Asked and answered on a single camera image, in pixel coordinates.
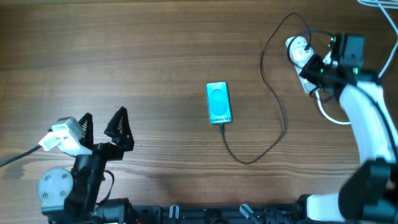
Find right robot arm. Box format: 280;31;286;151
299;34;397;223

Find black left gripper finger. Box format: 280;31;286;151
104;106;134;151
78;113;94;146

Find white USB charger plug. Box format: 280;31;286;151
289;47;313;64

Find white power strip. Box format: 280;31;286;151
285;36;314;75

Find white cables at corner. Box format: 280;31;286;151
356;0;398;9

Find white power strip cord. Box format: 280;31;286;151
315;2;398;126

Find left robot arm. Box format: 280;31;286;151
37;107;141;223

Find black charging cable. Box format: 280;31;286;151
219;12;313;165

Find Galaxy smartphone with cyan screen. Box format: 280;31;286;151
206;82;233;124

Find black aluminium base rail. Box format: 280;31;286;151
134;204;304;224

